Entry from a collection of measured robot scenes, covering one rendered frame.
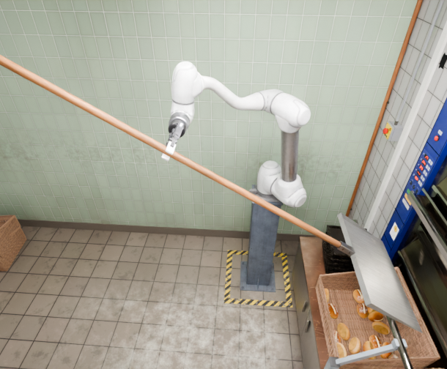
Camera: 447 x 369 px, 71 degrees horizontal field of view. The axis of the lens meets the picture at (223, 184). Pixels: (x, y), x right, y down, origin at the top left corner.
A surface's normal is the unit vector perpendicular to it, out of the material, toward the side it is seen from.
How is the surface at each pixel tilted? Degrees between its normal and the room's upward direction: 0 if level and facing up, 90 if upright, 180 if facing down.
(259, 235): 90
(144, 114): 90
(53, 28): 90
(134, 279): 0
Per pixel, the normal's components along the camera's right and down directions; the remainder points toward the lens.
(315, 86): -0.07, 0.61
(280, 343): 0.00, -0.79
